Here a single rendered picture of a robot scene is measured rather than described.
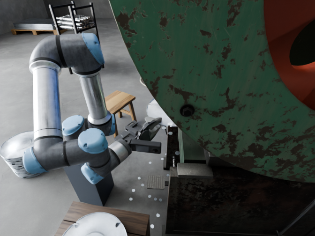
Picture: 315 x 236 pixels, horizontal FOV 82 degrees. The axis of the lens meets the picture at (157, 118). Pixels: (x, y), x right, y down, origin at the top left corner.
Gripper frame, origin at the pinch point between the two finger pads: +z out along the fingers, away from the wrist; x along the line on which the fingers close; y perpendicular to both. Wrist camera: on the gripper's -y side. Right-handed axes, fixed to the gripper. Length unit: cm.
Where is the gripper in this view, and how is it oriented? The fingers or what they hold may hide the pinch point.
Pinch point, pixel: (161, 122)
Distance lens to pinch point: 78.2
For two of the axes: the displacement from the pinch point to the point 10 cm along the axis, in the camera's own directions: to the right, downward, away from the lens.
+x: 0.3, 7.6, 6.5
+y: -7.6, -4.1, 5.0
